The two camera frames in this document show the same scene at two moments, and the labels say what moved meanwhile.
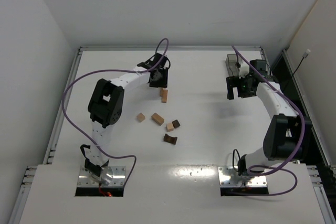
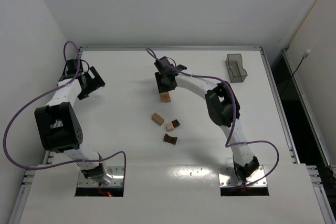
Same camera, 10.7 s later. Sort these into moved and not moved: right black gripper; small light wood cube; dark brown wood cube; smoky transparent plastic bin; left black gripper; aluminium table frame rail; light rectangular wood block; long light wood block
Moved: left black gripper; small light wood cube; right black gripper
Not moved: smoky transparent plastic bin; dark brown wood cube; aluminium table frame rail; light rectangular wood block; long light wood block
